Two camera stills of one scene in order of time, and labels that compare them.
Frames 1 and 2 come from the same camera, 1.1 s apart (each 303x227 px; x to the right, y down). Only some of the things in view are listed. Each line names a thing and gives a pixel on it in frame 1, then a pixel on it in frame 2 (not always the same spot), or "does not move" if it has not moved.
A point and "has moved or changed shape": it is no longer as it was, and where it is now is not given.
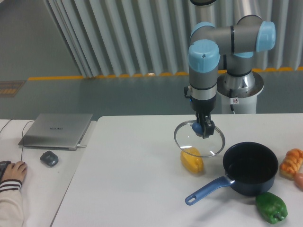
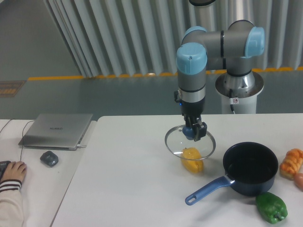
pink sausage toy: x=298 y=178 does not move
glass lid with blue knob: x=188 y=138 has moved or changed shape
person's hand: x=14 y=171 does not move
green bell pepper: x=271 y=207 does not move
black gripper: x=205 y=107 → x=193 y=109
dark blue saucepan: x=250 y=167 does not move
